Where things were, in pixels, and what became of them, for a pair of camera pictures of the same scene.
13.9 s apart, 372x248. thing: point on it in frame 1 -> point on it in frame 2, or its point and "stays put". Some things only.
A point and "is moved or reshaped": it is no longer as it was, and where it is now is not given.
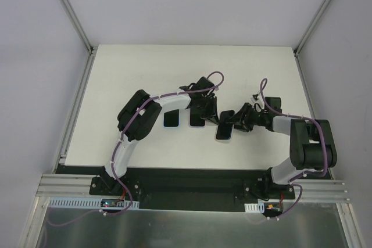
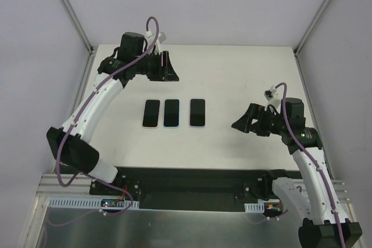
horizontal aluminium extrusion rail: [56, 184] stays put
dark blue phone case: [225, 130] is moved or reshaped
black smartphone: [195, 119] stays put
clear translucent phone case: [224, 140] is moved or reshaped
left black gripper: [207, 110] -> [160, 67]
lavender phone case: [194, 126] stays put
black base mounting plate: [189, 189] stays put
